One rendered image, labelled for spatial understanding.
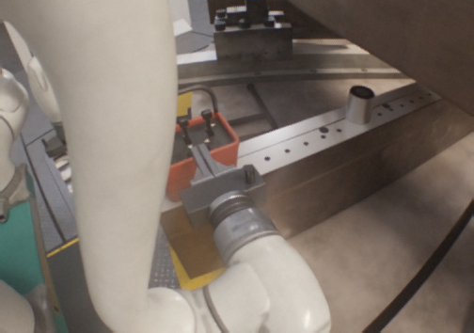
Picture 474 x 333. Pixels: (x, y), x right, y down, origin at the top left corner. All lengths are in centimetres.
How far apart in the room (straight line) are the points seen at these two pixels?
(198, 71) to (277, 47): 51
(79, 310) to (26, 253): 42
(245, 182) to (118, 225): 33
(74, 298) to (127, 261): 97
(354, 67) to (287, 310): 181
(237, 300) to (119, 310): 15
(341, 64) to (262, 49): 54
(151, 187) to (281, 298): 23
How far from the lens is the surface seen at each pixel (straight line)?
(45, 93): 69
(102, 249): 19
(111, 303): 25
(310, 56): 192
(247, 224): 41
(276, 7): 278
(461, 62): 79
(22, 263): 76
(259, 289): 36
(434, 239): 123
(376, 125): 95
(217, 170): 52
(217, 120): 74
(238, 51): 174
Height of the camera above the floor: 123
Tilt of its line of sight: 43 degrees down
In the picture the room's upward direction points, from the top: 7 degrees counter-clockwise
